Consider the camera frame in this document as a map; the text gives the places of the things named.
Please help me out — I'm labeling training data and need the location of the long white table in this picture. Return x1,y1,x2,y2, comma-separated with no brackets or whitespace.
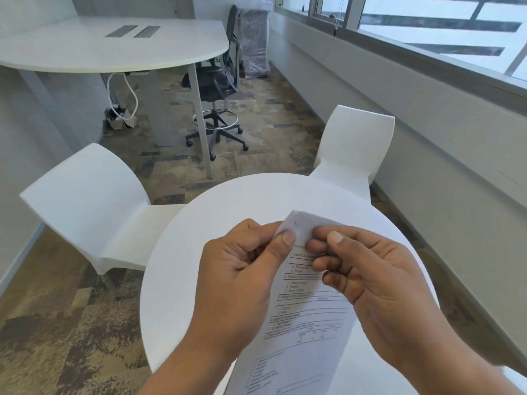
0,16,229,180

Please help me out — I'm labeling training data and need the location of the printed paper stack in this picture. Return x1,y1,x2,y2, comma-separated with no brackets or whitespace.
224,209,360,395

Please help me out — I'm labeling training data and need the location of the small cardboard box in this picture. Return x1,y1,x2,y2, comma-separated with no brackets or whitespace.
103,106,137,130

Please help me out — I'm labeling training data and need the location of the white cable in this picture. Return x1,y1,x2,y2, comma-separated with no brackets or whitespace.
108,72,139,120

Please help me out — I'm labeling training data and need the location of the plastic wrapped chair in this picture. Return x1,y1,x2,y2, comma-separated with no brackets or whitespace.
238,0,272,81

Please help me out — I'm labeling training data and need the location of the person's right hand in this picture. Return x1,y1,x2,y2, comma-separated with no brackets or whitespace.
305,225,448,351

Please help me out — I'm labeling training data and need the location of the black swivel office chair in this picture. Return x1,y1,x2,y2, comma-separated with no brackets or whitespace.
181,4,250,162

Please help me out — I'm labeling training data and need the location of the window with metal frame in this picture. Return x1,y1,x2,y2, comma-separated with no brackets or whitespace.
274,0,527,104

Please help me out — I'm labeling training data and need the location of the person's left hand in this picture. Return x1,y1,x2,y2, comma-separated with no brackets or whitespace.
184,218,298,355

